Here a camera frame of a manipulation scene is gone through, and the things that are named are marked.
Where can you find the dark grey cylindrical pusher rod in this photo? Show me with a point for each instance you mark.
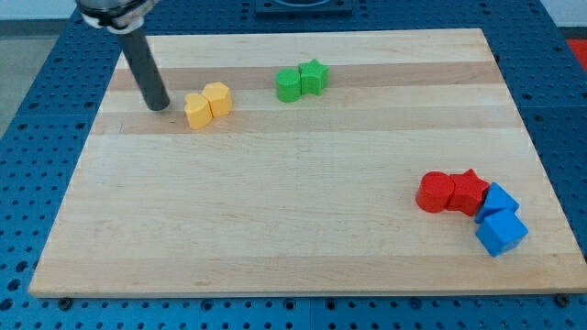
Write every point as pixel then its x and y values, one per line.
pixel 144 69

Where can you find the yellow heart block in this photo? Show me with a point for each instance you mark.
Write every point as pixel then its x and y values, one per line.
pixel 197 110

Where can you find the yellow hexagon block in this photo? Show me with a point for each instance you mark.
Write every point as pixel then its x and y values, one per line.
pixel 219 98

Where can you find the green cylinder block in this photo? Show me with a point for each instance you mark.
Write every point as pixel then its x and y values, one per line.
pixel 288 85

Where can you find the green star block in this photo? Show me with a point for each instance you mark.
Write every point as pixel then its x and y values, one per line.
pixel 314 77

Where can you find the light wooden board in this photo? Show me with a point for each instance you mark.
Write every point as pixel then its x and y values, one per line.
pixel 310 198

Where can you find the red cylinder block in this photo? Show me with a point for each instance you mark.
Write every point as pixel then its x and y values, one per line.
pixel 434 192

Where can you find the red star block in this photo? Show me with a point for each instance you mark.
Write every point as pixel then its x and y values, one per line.
pixel 469 192

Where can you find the blue triangle block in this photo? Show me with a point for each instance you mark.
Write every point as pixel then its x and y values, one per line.
pixel 496 199

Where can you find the blue cube block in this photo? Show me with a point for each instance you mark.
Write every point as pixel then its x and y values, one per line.
pixel 501 232

